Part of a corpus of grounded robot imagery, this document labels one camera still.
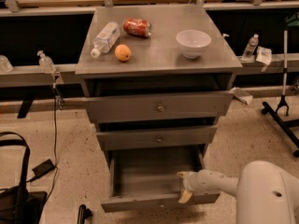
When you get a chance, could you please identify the white box on floor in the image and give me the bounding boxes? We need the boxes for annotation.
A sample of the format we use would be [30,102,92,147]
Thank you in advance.
[232,88,253,105]

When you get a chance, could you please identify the black bag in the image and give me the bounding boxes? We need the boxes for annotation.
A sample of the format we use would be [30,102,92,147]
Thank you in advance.
[0,132,47,224]

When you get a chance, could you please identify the black stand with pole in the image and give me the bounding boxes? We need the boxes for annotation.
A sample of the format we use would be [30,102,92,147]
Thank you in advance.
[262,12,299,158]

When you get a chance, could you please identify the clear pump dispenser bottle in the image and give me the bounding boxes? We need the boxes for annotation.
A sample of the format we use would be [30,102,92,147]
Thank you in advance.
[37,50,56,74]

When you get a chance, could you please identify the grey top drawer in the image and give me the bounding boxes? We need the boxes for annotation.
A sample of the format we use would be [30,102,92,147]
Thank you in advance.
[83,91,233,123]

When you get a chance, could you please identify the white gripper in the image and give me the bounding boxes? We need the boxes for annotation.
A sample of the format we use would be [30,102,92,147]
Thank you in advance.
[177,172,203,203]

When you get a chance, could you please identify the small water bottle on shelf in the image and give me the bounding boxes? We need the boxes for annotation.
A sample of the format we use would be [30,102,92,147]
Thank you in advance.
[241,35,259,61]

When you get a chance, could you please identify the black power adapter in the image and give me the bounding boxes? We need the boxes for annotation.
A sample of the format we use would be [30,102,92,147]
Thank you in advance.
[32,159,55,178]

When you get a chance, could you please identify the black object at bottom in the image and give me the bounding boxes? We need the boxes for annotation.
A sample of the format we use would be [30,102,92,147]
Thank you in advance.
[77,204,93,224]

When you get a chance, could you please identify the red soda can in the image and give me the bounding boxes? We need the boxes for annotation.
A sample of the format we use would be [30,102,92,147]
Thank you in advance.
[122,18,151,38]

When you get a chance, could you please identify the clear glass object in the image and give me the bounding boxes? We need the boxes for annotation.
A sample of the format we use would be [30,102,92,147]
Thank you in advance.
[0,55,13,72]

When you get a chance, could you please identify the grey drawer cabinet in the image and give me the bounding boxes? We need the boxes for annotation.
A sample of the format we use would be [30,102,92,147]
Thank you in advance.
[74,4,243,161]

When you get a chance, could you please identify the grey bottom drawer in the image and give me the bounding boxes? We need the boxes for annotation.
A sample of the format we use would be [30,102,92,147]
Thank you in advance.
[100,147,221,213]

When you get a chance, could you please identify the orange fruit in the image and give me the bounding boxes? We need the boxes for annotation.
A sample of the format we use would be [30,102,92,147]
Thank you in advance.
[115,44,132,62]

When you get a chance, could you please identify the grey middle drawer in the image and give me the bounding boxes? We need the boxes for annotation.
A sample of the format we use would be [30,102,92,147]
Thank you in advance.
[96,125,217,150]

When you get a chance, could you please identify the white paper packet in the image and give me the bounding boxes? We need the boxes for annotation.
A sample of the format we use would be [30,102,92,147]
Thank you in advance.
[256,46,272,65]

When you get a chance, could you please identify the grey drawer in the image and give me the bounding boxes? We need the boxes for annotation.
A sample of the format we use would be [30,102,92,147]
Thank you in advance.
[100,147,221,213]
[96,125,217,150]
[83,91,233,123]

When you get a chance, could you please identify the black cable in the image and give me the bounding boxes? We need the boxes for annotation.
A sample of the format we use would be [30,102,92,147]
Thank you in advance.
[26,84,64,203]

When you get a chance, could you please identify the grey metal shelf rail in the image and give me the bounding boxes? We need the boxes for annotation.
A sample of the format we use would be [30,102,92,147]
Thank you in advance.
[0,63,81,88]

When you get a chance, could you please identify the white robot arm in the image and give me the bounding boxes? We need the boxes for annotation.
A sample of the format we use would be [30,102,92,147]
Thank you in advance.
[178,161,299,224]

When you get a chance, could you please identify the clear plastic water bottle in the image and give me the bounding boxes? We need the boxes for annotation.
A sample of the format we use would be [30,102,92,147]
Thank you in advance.
[91,21,121,58]

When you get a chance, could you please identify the white bowl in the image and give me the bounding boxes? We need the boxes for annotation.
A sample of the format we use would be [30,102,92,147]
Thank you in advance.
[176,30,211,59]

